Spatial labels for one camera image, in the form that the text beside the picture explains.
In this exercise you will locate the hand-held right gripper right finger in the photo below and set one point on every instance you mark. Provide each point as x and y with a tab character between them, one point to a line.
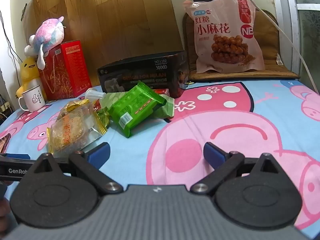
212	152

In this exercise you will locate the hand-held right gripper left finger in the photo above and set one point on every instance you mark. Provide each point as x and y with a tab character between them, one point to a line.
100	152

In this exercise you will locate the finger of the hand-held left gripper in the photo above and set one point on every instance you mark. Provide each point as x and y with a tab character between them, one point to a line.
12	170

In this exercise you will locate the large green snack packet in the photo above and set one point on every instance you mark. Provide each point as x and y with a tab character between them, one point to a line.
135	107

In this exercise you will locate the black cardboard box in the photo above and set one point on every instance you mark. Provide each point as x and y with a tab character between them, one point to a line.
140	72

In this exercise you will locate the clear golden pastry packet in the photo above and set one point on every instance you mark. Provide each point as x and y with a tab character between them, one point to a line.
72	130

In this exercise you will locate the green spout pouch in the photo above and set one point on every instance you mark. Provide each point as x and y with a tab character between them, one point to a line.
110	100

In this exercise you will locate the small green snack packet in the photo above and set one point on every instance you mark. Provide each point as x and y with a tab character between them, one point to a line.
167	107

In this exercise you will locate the printed blanket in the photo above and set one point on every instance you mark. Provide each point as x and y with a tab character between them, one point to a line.
275	120

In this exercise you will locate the white enamel mug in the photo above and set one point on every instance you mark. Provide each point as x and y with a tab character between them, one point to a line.
33	98

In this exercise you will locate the small red packet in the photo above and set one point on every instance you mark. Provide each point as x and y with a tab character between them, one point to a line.
161	91

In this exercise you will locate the red gift bag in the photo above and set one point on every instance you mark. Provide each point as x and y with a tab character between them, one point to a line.
72	72

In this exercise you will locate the yellow plush duck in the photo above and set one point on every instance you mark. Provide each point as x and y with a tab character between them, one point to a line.
27	67

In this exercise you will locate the brown seat cushion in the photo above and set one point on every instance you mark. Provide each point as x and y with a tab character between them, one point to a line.
271	65

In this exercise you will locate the pink snack bag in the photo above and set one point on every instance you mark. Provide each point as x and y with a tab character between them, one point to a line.
220	30

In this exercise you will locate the pastel plush toy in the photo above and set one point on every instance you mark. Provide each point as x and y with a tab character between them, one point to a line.
48	33

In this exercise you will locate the wooden board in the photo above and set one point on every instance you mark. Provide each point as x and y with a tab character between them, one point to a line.
112	17

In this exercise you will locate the window frame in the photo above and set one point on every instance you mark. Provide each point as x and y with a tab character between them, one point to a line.
287	17

